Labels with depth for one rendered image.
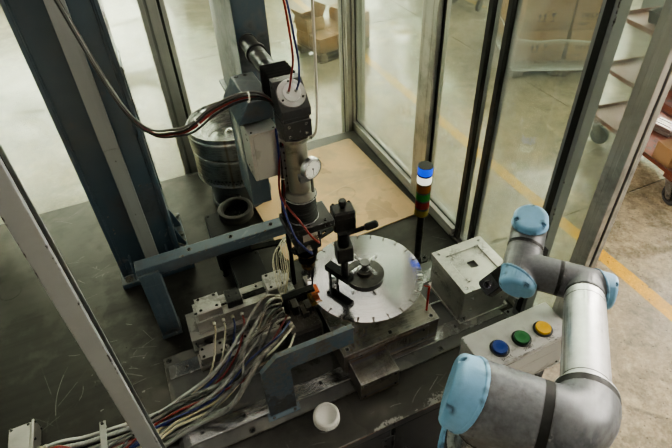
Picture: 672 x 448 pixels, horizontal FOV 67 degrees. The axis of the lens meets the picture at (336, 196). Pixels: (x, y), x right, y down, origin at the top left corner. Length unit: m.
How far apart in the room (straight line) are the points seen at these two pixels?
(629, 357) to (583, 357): 1.79
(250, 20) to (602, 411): 1.05
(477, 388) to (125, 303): 1.30
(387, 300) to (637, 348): 1.60
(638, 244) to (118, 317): 2.66
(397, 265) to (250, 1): 0.81
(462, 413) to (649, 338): 2.09
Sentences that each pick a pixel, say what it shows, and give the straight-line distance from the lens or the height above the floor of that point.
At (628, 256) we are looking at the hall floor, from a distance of 3.18.
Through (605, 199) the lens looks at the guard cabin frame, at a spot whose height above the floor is 1.30.
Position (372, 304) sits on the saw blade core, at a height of 0.95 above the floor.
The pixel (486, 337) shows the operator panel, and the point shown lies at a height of 0.90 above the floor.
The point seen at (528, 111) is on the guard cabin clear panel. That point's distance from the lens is 1.41.
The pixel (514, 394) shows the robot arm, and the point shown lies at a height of 1.37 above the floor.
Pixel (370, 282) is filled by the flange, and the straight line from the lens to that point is 1.43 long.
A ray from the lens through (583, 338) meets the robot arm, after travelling 0.96.
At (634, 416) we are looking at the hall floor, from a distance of 2.55.
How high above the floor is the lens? 2.04
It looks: 39 degrees down
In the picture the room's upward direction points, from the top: 3 degrees counter-clockwise
